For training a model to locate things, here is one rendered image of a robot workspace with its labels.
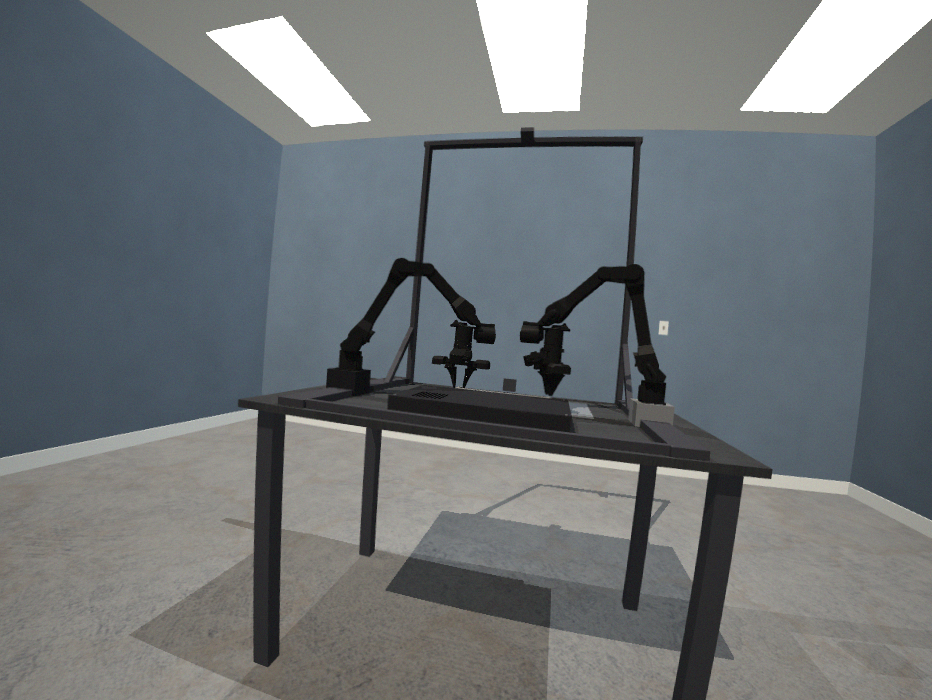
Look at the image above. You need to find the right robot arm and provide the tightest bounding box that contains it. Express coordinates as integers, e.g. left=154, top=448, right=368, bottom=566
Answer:
left=336, top=258, right=496, bottom=371

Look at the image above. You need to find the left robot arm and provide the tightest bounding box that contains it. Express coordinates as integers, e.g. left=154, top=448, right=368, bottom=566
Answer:
left=520, top=264, right=666, bottom=405

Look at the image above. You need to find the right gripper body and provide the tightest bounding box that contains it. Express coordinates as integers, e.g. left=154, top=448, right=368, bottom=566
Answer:
left=432, top=341, right=490, bottom=370

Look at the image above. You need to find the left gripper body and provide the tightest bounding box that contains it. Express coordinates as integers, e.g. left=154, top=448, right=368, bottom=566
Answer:
left=533, top=344, right=571, bottom=375

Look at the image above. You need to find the black metal enclosure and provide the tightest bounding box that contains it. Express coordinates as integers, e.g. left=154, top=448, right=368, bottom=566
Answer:
left=387, top=385, right=572, bottom=432

